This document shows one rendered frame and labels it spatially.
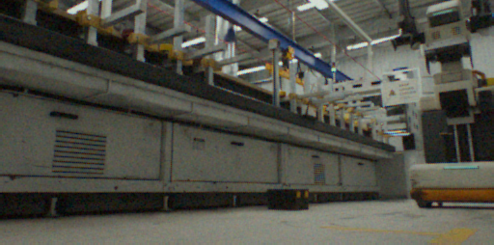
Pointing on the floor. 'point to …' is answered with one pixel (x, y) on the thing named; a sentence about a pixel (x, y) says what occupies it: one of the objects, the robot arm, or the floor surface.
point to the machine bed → (149, 153)
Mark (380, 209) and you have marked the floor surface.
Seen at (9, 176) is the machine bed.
